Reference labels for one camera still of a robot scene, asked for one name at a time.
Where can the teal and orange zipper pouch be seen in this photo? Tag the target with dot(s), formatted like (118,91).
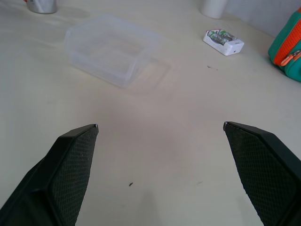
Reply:
(288,50)

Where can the white cylindrical cup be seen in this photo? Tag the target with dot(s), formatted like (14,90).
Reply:
(213,7)

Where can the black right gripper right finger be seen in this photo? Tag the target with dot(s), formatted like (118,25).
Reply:
(263,174)

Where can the white battery charger with batteries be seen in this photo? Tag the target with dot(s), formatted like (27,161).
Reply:
(223,41)

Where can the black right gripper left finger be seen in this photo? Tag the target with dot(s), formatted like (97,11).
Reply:
(63,179)

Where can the silver metal can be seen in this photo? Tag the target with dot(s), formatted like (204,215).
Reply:
(42,5)

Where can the clear plastic container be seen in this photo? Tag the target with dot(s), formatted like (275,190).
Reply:
(107,48)

